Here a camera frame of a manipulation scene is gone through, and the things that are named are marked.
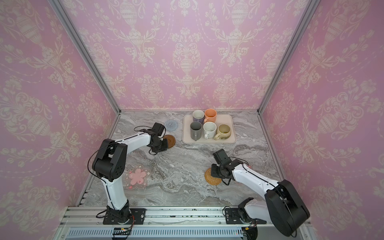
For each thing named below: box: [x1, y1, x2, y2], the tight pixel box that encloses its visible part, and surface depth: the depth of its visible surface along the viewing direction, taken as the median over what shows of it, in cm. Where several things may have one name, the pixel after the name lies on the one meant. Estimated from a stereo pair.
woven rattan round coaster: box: [204, 167, 223, 186], surface depth 87 cm
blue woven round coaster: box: [164, 119, 178, 132], surface depth 115 cm
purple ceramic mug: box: [192, 109, 205, 125], surface depth 111 cm
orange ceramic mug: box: [203, 108, 217, 123], surface depth 111 cm
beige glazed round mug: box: [214, 124, 231, 141], surface depth 101 cm
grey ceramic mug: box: [190, 121, 203, 142], surface depth 100 cm
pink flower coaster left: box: [125, 164, 151, 190], surface depth 89 cm
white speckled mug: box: [203, 121, 217, 140], surface depth 102 cm
